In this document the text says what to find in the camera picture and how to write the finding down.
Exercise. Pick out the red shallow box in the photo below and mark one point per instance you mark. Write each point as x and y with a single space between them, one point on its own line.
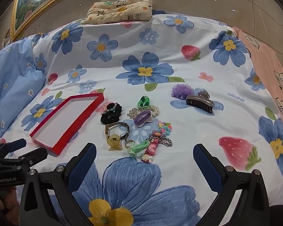
68 122

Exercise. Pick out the yellow hair claw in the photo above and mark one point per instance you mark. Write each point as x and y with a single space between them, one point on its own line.
114 142

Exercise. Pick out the pink charm hair clip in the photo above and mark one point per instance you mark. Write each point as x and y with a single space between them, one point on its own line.
151 150

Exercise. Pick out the light blue floral cloth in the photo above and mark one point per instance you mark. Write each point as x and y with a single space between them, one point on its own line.
11 75

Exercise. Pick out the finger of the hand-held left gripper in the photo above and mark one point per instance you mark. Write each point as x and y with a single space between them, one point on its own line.
35 155
15 144

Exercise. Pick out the gold framed painting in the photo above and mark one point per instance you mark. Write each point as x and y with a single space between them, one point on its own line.
30 0

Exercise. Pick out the cream panda print pillow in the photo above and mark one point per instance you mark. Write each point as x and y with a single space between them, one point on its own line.
122 10

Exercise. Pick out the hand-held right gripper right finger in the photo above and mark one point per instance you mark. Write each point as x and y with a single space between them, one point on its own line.
206 167

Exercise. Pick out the green black scrunchie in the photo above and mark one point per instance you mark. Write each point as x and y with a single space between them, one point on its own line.
143 101

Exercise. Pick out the brown hair band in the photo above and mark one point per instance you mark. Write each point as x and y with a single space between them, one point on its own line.
125 129

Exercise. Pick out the purple mesh scrunchie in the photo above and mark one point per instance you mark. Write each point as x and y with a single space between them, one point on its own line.
181 90

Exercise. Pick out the person's left hand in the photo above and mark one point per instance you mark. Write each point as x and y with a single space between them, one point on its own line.
10 203

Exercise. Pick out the pink printed cloth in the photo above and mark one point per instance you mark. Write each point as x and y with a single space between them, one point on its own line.
268 63

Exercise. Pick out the black glitter hair claw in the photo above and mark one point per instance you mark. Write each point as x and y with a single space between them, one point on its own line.
199 102

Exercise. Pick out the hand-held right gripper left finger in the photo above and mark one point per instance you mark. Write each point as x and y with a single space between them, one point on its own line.
85 162

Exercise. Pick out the white blue floral bedsheet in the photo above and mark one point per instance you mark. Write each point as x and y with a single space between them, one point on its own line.
136 51

